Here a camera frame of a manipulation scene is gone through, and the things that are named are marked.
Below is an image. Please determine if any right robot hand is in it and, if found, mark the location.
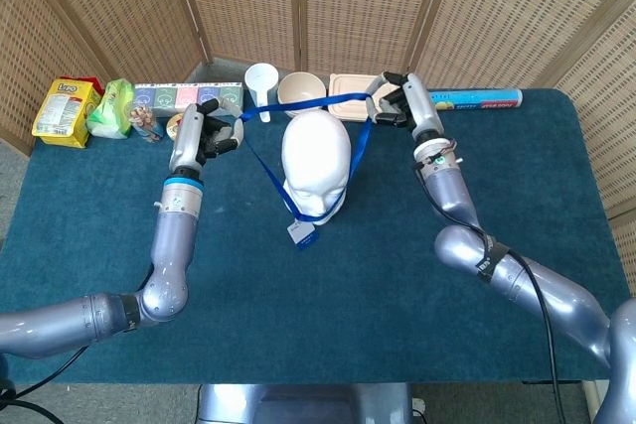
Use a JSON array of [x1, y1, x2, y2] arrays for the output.
[[366, 71, 446, 143]]

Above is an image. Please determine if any beige bowl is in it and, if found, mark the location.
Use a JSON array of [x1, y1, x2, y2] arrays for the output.
[[276, 71, 328, 118]]

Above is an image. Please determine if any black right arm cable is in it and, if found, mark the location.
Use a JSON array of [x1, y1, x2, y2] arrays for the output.
[[421, 160, 567, 424]]

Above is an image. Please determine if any white foam mannequin head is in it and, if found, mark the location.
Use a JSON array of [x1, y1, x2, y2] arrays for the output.
[[280, 109, 353, 226]]

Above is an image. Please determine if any white plastic ID badge card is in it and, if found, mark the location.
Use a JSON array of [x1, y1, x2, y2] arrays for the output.
[[286, 221, 319, 251]]

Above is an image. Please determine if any yellow snack box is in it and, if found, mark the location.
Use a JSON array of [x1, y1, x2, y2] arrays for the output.
[[31, 76, 104, 150]]

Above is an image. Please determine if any pastel tissue multipack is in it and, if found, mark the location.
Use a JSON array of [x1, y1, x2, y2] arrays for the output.
[[132, 80, 245, 117]]

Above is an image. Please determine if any beige lidded lunch box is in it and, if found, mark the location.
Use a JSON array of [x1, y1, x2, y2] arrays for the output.
[[327, 72, 406, 123]]

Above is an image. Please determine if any grey robot torso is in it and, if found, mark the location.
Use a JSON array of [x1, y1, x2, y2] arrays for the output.
[[196, 382, 416, 424]]

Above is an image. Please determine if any round tin red label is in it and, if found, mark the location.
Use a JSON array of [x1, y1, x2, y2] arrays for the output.
[[165, 113, 186, 141]]

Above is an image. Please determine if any teal table cloth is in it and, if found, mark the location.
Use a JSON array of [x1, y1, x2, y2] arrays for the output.
[[0, 87, 636, 385]]

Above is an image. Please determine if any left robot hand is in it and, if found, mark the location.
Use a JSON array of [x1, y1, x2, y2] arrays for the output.
[[168, 98, 245, 175]]

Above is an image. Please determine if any blue plastic wrap roll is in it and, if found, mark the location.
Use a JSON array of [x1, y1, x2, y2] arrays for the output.
[[429, 87, 524, 113]]

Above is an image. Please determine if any blue lanyard strap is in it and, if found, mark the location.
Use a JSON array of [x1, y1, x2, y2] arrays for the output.
[[239, 90, 375, 226]]

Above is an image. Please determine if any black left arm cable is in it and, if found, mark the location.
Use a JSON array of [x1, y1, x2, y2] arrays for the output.
[[0, 344, 90, 424]]

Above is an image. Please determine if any clear jar with sticks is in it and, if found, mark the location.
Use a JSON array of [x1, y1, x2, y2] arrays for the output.
[[127, 100, 164, 144]]

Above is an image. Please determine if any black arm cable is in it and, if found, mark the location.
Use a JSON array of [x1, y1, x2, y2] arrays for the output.
[[0, 344, 90, 424], [421, 160, 567, 424]]

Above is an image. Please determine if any green white plastic bag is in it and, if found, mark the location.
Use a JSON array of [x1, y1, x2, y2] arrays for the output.
[[86, 77, 135, 140]]

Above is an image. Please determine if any white measuring cup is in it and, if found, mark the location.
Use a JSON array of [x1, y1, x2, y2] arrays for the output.
[[243, 63, 280, 124]]

